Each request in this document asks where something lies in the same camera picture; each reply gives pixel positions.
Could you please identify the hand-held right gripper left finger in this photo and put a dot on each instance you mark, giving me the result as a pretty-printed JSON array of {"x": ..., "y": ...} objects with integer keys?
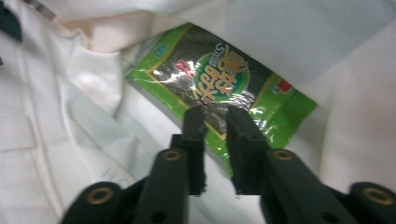
[{"x": 194, "y": 146}]

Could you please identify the white tote bag teal orange print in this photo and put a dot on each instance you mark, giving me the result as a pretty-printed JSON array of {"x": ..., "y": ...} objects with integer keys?
[{"x": 77, "y": 130}]

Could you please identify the green seaweed snack packet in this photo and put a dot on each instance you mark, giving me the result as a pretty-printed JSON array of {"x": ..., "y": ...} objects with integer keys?
[{"x": 218, "y": 77}]

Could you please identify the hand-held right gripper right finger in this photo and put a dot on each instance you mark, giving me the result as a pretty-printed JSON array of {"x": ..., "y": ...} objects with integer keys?
[{"x": 246, "y": 149}]

